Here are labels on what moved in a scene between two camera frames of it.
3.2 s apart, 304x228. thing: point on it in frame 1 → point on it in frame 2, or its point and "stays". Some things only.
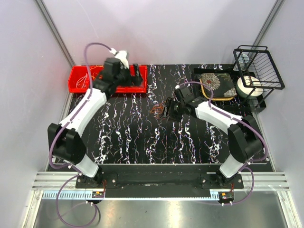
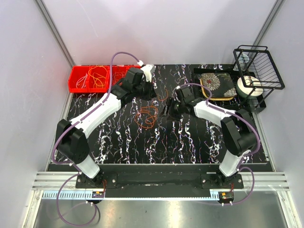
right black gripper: (169, 103) stays
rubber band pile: (158, 108) → (145, 116)
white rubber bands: (79, 80) stays
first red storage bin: (78, 80) stays
